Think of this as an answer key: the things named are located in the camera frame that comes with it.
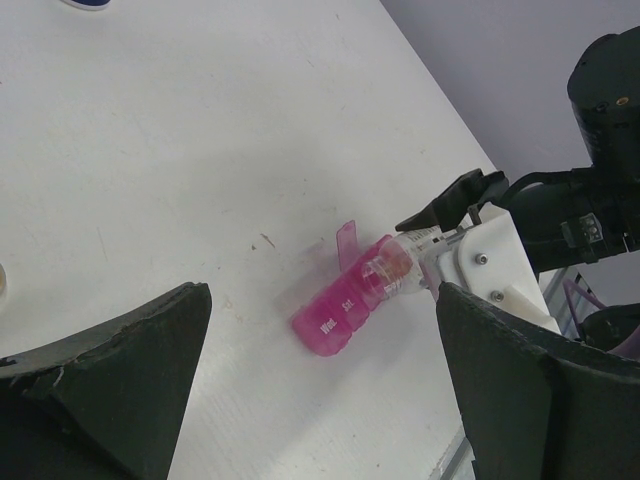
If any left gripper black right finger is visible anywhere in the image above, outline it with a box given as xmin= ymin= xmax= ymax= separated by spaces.
xmin=436 ymin=283 xmax=639 ymax=479

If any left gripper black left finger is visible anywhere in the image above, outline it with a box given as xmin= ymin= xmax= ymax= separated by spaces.
xmin=1 ymin=282 xmax=211 ymax=479

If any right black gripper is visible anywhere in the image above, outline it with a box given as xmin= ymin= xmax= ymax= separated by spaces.
xmin=395 ymin=167 xmax=639 ymax=273

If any clear pill bottle orange cap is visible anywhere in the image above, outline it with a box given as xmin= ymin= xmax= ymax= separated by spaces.
xmin=361 ymin=226 xmax=465 ymax=300

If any pink pill organizer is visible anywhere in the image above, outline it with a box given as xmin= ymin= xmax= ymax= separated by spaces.
xmin=274 ymin=220 xmax=391 ymax=357

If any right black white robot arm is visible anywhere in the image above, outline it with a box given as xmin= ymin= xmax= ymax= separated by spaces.
xmin=395 ymin=28 xmax=639 ymax=273

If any white capped blue bottle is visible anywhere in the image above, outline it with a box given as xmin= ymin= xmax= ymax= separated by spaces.
xmin=63 ymin=0 xmax=111 ymax=11

